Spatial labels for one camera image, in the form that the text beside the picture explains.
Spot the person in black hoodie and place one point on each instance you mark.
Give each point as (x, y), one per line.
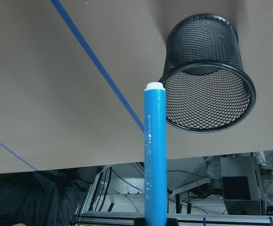
(43, 198)

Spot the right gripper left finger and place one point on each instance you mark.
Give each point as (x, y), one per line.
(139, 222)

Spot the grey equipment cabinet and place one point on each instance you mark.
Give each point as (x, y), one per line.
(243, 191)

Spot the black mesh cup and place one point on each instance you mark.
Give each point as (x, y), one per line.
(206, 85)

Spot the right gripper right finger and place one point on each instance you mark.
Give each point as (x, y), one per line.
(172, 222)

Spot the blue marker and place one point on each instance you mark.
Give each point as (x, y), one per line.
(155, 154)

